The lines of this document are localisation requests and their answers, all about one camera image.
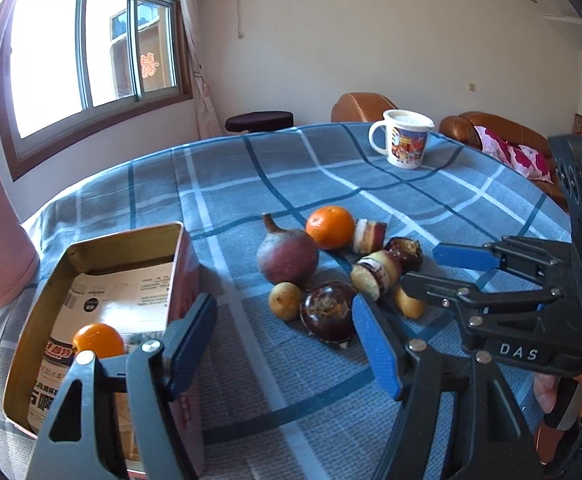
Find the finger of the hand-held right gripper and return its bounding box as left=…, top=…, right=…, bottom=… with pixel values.
left=433, top=236, right=574, bottom=288
left=401, top=270, right=573, bottom=322

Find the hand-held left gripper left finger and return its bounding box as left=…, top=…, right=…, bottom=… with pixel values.
left=26, top=292, right=218, bottom=480

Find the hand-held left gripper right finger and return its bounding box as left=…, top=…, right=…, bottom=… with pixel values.
left=352, top=292, right=547, bottom=480

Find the red and gold tin box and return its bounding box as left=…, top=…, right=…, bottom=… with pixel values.
left=2, top=221, right=207, bottom=480

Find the purple beet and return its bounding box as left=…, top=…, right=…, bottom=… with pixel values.
left=256, top=212, right=320, bottom=286

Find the person's right hand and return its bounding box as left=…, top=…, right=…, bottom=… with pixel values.
left=532, top=345, right=582, bottom=466

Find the small yellow fruit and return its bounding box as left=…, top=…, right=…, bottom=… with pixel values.
left=395, top=285, right=427, bottom=320
left=268, top=282, right=304, bottom=320

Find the printed paper leaflet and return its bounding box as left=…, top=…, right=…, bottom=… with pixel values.
left=23, top=261, right=176, bottom=461

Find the orange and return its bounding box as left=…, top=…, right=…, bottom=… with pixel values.
left=72, top=323, right=126, bottom=361
left=305, top=205, right=356, bottom=251

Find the pink floral pillow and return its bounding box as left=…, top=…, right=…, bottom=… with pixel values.
left=474, top=125, right=554, bottom=183

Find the white printed mug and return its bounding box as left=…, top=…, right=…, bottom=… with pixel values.
left=368, top=109, right=435, bottom=170

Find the brown leather sofa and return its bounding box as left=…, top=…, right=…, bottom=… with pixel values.
left=439, top=111, right=572, bottom=211

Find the blue plaid tablecloth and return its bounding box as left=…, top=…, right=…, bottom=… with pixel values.
left=0, top=122, right=574, bottom=480

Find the brown wooden chair back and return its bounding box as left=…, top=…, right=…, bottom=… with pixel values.
left=331, top=92, right=399, bottom=123

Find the dark round stool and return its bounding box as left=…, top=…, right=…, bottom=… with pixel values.
left=225, top=111, right=295, bottom=135

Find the red paper window decal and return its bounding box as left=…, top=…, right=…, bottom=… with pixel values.
left=140, top=52, right=161, bottom=79

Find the brown framed sliding window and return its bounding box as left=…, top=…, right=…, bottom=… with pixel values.
left=0, top=0, right=194, bottom=181

